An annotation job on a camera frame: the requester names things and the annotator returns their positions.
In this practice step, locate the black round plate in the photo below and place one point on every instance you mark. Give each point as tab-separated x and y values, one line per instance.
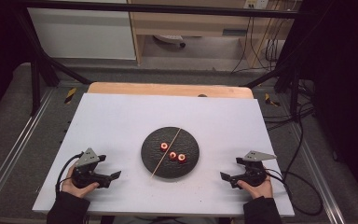
183	140

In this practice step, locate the white wall socket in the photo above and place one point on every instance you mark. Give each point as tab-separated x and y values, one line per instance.
255	3

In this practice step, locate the light wooden desk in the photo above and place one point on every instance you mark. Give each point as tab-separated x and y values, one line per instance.
192	23

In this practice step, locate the aluminium rail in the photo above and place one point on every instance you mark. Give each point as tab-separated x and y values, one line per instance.
318	174
18	146

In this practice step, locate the person's left hand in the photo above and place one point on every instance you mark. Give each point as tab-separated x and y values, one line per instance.
74	190

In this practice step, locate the person's right hand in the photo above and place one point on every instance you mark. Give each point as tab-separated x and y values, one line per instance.
259	191

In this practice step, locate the wooden table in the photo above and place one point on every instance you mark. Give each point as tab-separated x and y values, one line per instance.
167	89

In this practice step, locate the white cabinet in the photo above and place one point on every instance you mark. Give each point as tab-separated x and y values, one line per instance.
84	34

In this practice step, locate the white chair base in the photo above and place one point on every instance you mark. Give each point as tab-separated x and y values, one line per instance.
169	39

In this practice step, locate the yellow black tape strip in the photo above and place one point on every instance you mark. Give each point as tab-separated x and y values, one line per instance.
70	95
270	100

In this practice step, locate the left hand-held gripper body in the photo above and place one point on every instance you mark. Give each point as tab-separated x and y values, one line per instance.
85	177

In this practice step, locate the black metal frame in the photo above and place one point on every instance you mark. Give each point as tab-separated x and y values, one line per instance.
155	8

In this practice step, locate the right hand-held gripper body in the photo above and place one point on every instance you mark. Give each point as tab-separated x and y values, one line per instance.
254	174

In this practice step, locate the white board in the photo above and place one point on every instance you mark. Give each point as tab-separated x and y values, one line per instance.
115	130

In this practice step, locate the thin bamboo skewer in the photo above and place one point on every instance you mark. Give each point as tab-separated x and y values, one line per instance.
158	165

